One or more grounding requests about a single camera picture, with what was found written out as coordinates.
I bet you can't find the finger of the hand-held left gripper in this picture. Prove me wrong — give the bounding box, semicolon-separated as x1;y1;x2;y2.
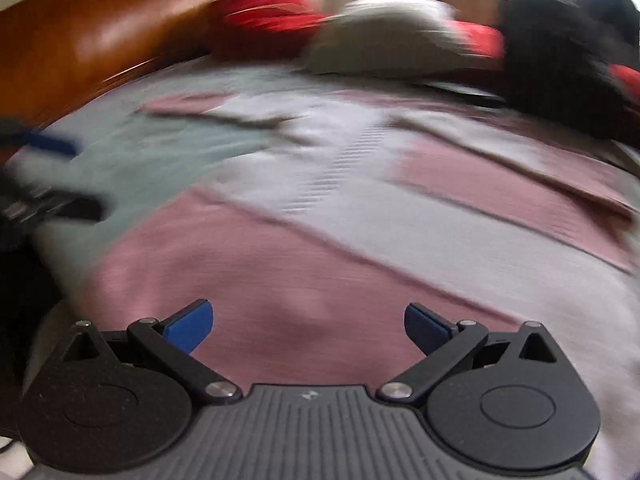
0;117;84;161
0;172;109;227

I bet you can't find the wooden headboard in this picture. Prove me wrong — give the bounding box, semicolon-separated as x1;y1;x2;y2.
0;0;251;126

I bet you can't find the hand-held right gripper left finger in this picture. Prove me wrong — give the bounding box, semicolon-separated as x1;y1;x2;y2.
61;299;242;406

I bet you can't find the red cushion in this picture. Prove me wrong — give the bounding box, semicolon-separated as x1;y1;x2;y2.
450;20;640;106

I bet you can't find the pink and white sweater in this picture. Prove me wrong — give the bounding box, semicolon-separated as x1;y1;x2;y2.
82;87;640;441

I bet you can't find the black backpack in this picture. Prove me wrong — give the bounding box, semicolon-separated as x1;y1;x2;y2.
495;0;640;146

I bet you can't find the green checked blanket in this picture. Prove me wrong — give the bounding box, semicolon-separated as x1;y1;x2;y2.
5;55;640;311

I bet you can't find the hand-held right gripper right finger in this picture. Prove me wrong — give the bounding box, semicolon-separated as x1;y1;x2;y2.
377;302;558;407

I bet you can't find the grey pillow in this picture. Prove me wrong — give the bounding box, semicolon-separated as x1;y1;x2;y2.
300;0;481;78

